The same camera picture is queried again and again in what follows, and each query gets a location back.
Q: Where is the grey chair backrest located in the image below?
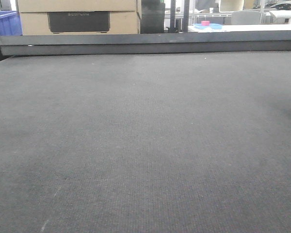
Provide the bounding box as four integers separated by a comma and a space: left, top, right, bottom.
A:
231, 10, 260, 25

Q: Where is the black conveyor side rail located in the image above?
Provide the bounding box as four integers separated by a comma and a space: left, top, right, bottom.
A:
0, 31, 291, 56

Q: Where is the light blue tray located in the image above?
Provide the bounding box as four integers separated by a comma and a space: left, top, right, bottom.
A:
193, 23, 223, 30

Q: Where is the blue plastic crate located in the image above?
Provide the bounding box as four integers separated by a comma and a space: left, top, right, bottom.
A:
0, 11, 22, 36

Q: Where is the black shelf post left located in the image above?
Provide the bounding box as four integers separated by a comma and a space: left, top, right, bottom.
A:
169, 0, 176, 33

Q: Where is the black shelf post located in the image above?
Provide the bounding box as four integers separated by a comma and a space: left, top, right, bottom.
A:
169, 0, 176, 33
182, 0, 190, 33

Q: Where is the large cardboard box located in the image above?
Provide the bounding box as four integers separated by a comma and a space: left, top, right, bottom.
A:
17, 0, 142, 35

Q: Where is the white plastic bin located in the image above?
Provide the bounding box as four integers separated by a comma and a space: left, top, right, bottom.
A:
219, 0, 244, 13

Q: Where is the pink tape roll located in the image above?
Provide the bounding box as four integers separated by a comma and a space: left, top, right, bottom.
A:
201, 20, 210, 27

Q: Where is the white table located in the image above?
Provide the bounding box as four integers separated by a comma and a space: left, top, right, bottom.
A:
188, 24, 291, 33

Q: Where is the black shelf post right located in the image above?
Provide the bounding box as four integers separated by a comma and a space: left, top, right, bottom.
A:
182, 0, 190, 33

